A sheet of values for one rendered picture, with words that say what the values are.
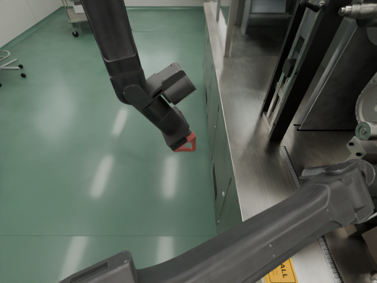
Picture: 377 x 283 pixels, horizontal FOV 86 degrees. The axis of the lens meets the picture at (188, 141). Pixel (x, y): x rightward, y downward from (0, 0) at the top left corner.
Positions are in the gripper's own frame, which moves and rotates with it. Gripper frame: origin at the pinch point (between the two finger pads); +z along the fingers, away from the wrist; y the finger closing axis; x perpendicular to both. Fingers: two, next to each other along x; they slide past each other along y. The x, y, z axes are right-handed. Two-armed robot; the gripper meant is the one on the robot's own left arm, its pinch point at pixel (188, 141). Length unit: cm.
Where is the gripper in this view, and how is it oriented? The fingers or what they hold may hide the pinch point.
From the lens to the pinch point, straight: 57.0
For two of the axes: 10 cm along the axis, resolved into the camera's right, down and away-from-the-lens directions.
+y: -3.7, -6.9, 6.3
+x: -8.1, 5.7, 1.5
